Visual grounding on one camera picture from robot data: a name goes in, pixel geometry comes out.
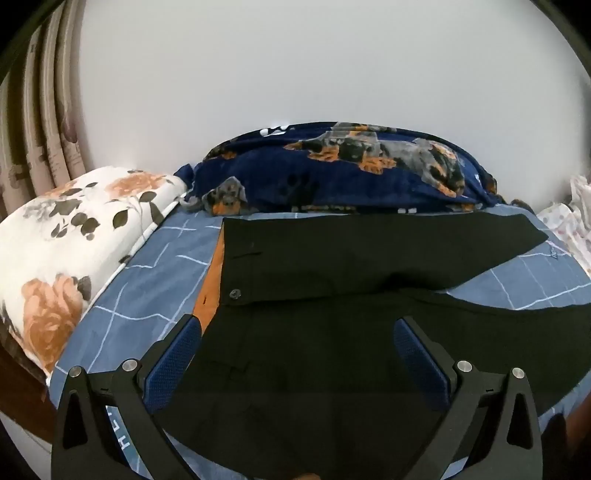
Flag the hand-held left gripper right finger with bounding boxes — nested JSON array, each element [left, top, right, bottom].
[[394, 316, 544, 480]]

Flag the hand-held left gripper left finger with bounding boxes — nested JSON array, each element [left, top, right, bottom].
[[51, 315, 202, 480]]

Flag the black pants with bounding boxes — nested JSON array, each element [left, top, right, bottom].
[[157, 210, 591, 480]]

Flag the blue checked bedsheet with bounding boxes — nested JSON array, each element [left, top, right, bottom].
[[48, 203, 591, 480]]

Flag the white floral pillow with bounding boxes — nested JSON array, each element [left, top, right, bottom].
[[0, 166, 188, 377]]

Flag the white dotted cloth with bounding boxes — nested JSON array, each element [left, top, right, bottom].
[[536, 174, 591, 273]]

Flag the navy dog print blanket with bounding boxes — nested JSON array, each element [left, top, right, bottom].
[[174, 121, 511, 217]]

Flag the beige floral curtain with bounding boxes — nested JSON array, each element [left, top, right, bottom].
[[0, 0, 100, 222]]

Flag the brown wooden bed frame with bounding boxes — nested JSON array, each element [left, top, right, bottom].
[[0, 342, 52, 439]]

